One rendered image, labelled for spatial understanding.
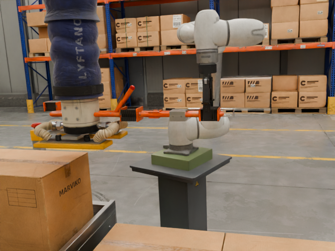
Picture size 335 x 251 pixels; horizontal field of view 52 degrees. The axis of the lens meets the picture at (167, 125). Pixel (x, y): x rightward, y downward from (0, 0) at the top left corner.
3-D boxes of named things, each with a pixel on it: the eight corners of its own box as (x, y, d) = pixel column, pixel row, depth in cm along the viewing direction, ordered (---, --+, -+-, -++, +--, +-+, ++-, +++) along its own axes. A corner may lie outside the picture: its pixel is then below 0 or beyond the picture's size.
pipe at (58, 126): (35, 139, 154) (33, 126, 153) (64, 127, 178) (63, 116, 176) (105, 140, 146) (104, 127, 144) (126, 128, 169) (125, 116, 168)
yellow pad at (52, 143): (33, 148, 153) (32, 137, 152) (46, 142, 162) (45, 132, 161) (103, 150, 144) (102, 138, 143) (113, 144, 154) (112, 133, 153)
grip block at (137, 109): (119, 122, 151) (118, 108, 149) (127, 118, 160) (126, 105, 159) (137, 122, 148) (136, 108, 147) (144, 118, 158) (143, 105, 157)
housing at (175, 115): (169, 121, 147) (168, 111, 146) (172, 118, 153) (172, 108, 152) (185, 121, 145) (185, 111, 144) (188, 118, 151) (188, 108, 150)
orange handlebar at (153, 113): (27, 118, 164) (26, 110, 163) (61, 108, 192) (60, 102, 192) (223, 119, 141) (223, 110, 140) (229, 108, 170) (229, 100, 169)
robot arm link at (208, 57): (194, 50, 137) (194, 64, 138) (217, 49, 135) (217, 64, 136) (198, 50, 146) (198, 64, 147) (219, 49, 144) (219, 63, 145)
